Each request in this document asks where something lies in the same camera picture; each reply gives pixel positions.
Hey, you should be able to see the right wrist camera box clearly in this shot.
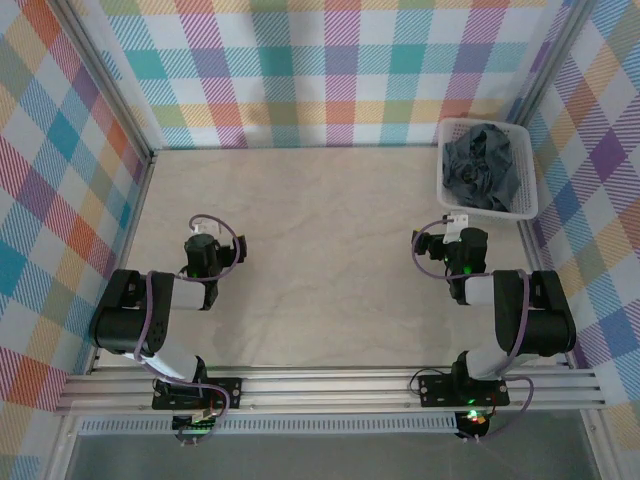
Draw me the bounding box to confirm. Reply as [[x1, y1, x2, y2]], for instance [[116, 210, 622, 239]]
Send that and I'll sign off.
[[442, 213, 471, 242]]

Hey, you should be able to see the aluminium mounting rail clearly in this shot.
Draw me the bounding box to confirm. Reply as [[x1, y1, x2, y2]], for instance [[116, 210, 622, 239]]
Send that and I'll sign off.
[[54, 367, 609, 416]]

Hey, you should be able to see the aluminium frame post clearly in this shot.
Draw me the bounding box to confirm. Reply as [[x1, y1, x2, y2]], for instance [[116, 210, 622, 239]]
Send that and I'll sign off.
[[52, 0, 156, 166], [44, 414, 84, 480], [581, 410, 617, 480], [507, 0, 594, 126]]

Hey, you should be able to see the grey slotted cable duct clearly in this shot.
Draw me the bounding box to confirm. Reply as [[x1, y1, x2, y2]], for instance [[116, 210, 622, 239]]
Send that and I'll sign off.
[[79, 417, 459, 436]]

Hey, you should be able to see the dark grey t-shirt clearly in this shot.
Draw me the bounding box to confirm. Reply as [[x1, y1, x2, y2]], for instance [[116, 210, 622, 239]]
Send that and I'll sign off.
[[441, 123, 519, 214]]

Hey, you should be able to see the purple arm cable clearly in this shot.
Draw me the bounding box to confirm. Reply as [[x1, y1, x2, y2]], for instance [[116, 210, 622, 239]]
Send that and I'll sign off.
[[133, 213, 240, 416], [410, 219, 535, 444]]

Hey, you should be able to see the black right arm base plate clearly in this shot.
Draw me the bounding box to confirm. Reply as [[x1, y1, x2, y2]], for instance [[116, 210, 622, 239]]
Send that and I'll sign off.
[[418, 372, 511, 407]]

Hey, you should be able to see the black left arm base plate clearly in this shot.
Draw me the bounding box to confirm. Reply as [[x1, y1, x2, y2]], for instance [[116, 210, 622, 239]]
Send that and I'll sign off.
[[152, 377, 244, 411]]

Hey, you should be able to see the white plastic basket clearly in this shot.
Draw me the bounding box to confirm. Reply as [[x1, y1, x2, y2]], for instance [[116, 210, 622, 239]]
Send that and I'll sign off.
[[436, 117, 540, 221]]

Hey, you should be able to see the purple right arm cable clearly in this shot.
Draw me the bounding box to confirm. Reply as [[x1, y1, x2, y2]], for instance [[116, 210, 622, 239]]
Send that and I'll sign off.
[[410, 219, 535, 444]]

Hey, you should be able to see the small circuit board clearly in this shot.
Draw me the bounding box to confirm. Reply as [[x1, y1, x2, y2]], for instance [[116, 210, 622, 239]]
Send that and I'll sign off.
[[457, 409, 490, 437], [172, 412, 220, 437]]

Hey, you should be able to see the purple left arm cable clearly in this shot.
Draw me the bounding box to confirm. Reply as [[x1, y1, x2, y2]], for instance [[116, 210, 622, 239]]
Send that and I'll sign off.
[[133, 213, 240, 416]]

